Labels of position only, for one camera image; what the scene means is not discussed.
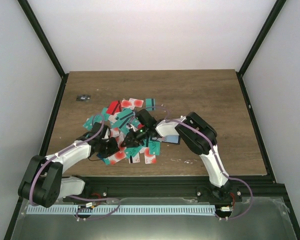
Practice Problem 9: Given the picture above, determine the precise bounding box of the black frame post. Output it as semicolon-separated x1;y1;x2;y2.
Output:
237;0;288;76
16;0;66;78

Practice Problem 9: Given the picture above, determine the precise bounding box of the right black frame post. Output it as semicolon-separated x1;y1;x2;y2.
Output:
237;0;288;76

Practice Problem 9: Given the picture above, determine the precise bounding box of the teal card left edge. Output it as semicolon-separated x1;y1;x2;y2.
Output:
83;115;102;131

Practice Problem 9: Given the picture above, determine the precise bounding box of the teal VIP card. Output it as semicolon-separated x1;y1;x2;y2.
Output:
148;141;161;156

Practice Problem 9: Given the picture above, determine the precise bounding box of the black front rail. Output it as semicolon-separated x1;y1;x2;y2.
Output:
22;175;286;201

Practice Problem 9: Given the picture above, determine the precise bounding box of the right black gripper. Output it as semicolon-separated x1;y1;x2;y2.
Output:
121;125;150;149

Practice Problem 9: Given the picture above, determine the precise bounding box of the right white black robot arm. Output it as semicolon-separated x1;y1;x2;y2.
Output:
121;109;232;202

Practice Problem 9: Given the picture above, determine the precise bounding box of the red card black stripe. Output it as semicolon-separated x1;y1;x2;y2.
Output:
106;100;122;115

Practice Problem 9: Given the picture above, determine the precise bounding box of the light blue slotted strip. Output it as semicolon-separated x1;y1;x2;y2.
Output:
26;204;216;216

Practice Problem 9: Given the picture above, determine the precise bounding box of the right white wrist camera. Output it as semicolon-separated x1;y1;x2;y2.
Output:
128;123;139;132

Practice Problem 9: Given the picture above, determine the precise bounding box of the small black tag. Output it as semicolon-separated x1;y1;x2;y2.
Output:
76;94;91;102

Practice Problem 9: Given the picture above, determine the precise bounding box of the left black frame post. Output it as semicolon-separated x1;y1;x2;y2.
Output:
16;0;66;78

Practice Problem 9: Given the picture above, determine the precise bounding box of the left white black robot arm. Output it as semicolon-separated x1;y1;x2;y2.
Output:
17;122;120;208

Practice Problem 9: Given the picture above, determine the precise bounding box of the teal card with stripe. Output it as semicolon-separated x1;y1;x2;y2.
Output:
145;98;156;111

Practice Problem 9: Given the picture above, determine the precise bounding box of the black card holder wallet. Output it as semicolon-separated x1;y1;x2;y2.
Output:
164;135;181;145

